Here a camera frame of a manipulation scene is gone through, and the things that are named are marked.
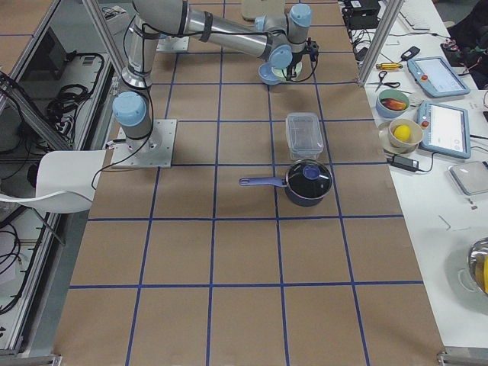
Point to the beige plate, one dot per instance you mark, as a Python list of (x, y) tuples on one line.
[(388, 146)]

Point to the white chair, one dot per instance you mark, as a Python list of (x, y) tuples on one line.
[(66, 182)]

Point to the beige bowl with lemon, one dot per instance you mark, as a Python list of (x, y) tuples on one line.
[(404, 133)]

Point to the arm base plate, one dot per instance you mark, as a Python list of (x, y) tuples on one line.
[(169, 44), (156, 152)]

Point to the dark blue saucepan with lid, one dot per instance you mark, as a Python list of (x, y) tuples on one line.
[(305, 183)]

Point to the clear plastic food container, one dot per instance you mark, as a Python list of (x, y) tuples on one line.
[(304, 136)]

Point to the yellow handled screwdriver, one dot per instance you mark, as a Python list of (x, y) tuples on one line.
[(388, 66)]

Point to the black power adapter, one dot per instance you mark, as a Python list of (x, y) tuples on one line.
[(404, 163)]

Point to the blue teach pendant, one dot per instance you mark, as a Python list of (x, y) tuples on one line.
[(436, 77), (445, 130)]

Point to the near blue teach pendant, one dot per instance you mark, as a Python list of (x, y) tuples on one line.
[(445, 130)]

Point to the far blue teach pendant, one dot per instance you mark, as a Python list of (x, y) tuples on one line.
[(436, 77)]

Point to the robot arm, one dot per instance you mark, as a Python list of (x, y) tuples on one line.
[(280, 41)]

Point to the blue bowl with fruit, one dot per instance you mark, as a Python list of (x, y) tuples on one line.
[(391, 103)]

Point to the green bowl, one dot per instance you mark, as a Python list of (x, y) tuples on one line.
[(289, 74)]

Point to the aluminium frame post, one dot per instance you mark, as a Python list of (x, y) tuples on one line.
[(388, 18)]

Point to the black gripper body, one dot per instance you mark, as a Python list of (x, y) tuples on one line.
[(294, 60)]

